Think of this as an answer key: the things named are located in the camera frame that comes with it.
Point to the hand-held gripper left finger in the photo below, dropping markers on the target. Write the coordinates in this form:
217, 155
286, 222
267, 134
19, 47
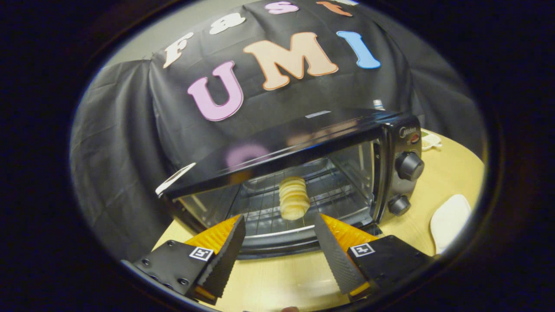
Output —
225, 264

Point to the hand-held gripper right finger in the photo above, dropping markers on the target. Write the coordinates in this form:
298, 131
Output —
336, 260

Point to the spiral bread roll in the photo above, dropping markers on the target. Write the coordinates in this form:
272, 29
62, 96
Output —
294, 199

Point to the black toaster oven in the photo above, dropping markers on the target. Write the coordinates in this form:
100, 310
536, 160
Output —
303, 134

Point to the white pop-up toaster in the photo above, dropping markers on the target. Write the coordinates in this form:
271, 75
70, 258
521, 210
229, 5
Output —
175, 177

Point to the white plate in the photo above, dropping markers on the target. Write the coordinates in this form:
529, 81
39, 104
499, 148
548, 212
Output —
451, 221

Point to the white divided condiment dish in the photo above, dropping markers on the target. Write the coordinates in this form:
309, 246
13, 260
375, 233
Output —
430, 141

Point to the pink label metal bottle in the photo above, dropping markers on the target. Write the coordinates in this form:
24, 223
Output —
378, 104

